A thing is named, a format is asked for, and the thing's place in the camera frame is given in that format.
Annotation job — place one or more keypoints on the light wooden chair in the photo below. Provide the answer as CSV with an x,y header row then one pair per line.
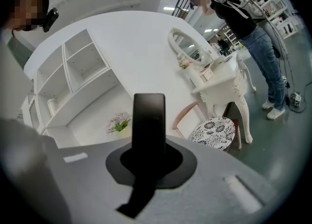
x,y
181,116

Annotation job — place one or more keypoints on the person's white shirt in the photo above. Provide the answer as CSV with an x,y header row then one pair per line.
x,y
14,76

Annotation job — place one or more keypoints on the white oval mirror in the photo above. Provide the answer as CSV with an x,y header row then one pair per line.
x,y
176,43

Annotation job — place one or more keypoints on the black-and-white floral stool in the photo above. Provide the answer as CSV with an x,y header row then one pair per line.
x,y
214,132

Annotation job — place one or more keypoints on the white display shelf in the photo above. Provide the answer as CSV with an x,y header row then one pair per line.
x,y
280,10

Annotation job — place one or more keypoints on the black head-worn camera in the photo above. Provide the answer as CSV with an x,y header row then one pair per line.
x,y
50,19

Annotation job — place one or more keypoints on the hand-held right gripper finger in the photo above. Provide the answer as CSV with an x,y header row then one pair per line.
x,y
26,174

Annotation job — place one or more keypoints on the white cubby shelf unit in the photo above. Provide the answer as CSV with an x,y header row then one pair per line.
x,y
73,84

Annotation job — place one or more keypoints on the pink potted flowers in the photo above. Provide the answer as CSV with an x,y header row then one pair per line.
x,y
120,122

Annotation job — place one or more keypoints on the grey backpack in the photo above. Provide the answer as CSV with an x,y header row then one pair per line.
x,y
246,1

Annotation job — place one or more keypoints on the white ornate dressing table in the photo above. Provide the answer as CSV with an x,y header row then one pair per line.
x,y
223,85

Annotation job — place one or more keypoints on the small pink flower bouquet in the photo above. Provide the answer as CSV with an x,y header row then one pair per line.
x,y
184,63

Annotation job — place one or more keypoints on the black metal railing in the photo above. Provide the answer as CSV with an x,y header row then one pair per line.
x,y
180,6

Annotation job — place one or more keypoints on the person's head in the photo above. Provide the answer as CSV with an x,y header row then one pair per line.
x,y
26,6

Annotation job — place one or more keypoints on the white ceramic jar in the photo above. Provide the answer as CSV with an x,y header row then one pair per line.
x,y
52,106

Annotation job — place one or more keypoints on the white power strip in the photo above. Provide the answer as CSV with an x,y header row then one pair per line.
x,y
297,99

